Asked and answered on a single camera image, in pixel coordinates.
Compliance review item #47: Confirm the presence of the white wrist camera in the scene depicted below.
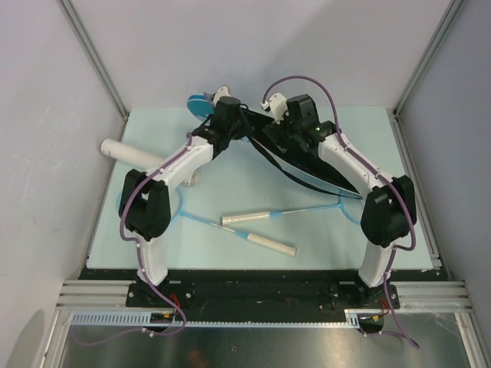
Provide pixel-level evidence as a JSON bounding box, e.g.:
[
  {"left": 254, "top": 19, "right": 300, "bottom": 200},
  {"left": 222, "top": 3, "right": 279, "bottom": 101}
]
[
  {"left": 261, "top": 93, "right": 288, "bottom": 125},
  {"left": 212, "top": 85, "right": 231, "bottom": 105}
]

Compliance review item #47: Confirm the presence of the blue racket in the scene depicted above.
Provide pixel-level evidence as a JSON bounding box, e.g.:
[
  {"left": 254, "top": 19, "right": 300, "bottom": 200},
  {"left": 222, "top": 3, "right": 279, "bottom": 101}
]
[
  {"left": 220, "top": 197, "right": 364, "bottom": 225},
  {"left": 114, "top": 187, "right": 298, "bottom": 258}
]

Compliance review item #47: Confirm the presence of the aluminium frame post left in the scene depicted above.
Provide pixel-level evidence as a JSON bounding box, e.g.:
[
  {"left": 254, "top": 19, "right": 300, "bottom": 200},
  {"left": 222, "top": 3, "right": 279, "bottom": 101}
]
[{"left": 57, "top": 0, "right": 129, "bottom": 122}]

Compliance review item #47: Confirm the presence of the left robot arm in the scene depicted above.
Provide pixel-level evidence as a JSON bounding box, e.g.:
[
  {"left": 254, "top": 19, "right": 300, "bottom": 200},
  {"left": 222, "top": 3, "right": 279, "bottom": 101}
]
[{"left": 118, "top": 96, "right": 254, "bottom": 307}]

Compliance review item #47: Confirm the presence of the white slotted cable duct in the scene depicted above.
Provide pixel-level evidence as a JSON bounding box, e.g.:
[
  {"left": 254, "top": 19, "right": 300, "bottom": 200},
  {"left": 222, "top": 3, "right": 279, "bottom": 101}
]
[{"left": 71, "top": 310, "right": 383, "bottom": 328}]

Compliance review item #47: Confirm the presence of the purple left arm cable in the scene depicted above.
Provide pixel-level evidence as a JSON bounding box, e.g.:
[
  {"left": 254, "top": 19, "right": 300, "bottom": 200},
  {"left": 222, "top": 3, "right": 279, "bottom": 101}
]
[{"left": 72, "top": 91, "right": 216, "bottom": 346}]

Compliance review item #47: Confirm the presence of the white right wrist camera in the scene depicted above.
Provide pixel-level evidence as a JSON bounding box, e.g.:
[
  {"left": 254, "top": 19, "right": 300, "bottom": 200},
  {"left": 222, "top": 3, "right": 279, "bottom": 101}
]
[{"left": 261, "top": 93, "right": 288, "bottom": 125}]

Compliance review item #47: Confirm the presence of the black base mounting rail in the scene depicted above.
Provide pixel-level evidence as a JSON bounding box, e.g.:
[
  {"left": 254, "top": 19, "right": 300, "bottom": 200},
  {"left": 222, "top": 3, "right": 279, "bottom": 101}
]
[{"left": 78, "top": 268, "right": 402, "bottom": 327}]

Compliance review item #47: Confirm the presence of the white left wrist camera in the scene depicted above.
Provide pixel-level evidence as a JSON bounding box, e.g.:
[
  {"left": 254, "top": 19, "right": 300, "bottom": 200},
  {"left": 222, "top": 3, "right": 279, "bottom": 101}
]
[{"left": 212, "top": 85, "right": 231, "bottom": 105}]

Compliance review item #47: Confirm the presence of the aluminium frame post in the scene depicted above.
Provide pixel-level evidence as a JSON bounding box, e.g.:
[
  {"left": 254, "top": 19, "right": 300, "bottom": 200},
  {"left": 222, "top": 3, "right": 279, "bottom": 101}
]
[
  {"left": 393, "top": 0, "right": 467, "bottom": 116},
  {"left": 57, "top": 0, "right": 129, "bottom": 122}
]

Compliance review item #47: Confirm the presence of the blue sport racket bag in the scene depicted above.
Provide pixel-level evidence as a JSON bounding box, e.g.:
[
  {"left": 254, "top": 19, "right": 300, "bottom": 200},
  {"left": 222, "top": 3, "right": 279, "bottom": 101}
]
[{"left": 186, "top": 94, "right": 364, "bottom": 200}]

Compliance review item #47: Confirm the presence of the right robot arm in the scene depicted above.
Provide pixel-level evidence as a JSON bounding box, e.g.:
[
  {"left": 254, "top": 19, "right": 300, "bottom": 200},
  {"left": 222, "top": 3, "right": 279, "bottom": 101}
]
[{"left": 261, "top": 94, "right": 417, "bottom": 307}]

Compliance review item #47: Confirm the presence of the white cardboard shuttlecock tube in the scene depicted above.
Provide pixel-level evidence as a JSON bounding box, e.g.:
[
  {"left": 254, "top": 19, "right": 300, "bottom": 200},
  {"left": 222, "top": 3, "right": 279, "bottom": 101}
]
[{"left": 101, "top": 139, "right": 164, "bottom": 170}]

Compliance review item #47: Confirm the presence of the aluminium frame post right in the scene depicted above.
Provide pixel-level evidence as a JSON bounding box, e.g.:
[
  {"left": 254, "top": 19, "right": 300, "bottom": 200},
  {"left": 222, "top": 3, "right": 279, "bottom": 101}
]
[{"left": 393, "top": 0, "right": 467, "bottom": 116}]

